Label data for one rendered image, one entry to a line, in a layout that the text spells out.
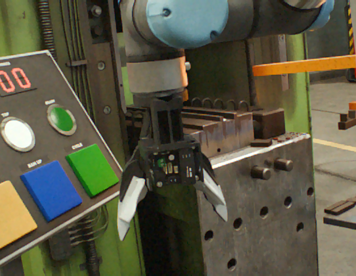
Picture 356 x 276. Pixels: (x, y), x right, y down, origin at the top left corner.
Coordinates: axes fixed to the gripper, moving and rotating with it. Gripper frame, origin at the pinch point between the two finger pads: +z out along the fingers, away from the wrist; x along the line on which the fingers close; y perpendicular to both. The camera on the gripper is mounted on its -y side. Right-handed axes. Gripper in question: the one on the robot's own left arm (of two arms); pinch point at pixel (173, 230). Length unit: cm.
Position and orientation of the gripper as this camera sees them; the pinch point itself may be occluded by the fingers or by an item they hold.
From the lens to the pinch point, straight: 76.8
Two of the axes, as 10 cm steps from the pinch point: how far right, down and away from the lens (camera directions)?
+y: 2.1, 1.9, -9.6
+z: 1.1, 9.7, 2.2
